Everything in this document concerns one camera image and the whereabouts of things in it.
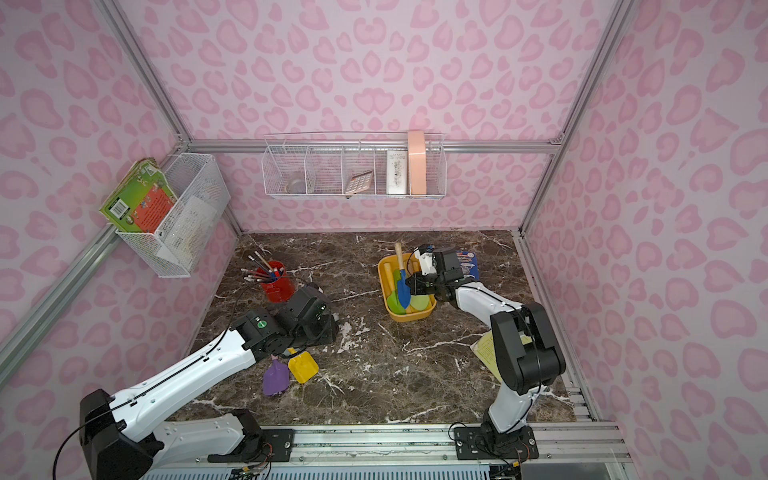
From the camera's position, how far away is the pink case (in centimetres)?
83

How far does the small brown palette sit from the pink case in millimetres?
138

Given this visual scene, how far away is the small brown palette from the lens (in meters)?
0.92
